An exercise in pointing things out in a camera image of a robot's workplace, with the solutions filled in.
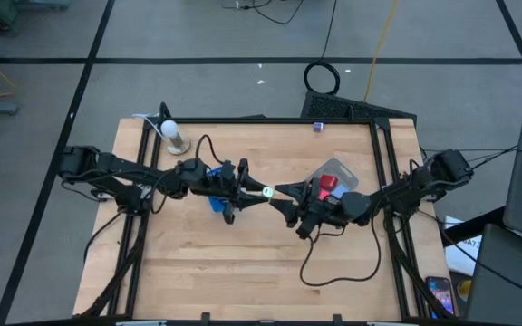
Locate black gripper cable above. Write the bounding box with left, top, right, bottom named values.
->
left=194, top=133, right=227, bottom=167
left=298, top=216, right=383, bottom=288

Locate white paper sheet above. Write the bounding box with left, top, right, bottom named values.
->
left=443, top=215, right=483, bottom=277

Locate yellow hanging cable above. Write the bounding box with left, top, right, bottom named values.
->
left=362, top=0, right=400, bottom=103

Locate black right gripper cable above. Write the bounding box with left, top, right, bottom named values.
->
left=298, top=216, right=383, bottom=288

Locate black coiled hanging cable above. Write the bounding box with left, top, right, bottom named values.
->
left=303, top=0, right=342, bottom=97

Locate black desk leg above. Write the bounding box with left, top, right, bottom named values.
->
left=440, top=206, right=507, bottom=246

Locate white bulb brass lamp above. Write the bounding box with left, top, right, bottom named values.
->
left=159, top=119, right=193, bottom=156

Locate black perforated mat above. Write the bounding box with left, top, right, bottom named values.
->
left=300, top=89, right=419, bottom=126

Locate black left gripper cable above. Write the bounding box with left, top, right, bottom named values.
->
left=194, top=133, right=227, bottom=167

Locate smartphone with lit screen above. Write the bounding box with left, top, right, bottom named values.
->
left=425, top=275, right=456, bottom=321

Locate red square slotted item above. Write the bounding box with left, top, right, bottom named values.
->
left=318, top=173, right=340, bottom=192

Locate blue plastic basket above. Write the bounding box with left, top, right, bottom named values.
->
left=206, top=166, right=237, bottom=215

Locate white lamp cable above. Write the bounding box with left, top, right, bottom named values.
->
left=131, top=112, right=165, bottom=137

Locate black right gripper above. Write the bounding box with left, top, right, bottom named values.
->
left=267, top=179, right=358, bottom=241

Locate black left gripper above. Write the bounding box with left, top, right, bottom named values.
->
left=205, top=158, right=270, bottom=226

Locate grey plastic bin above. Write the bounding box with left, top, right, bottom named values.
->
left=304, top=158, right=361, bottom=210

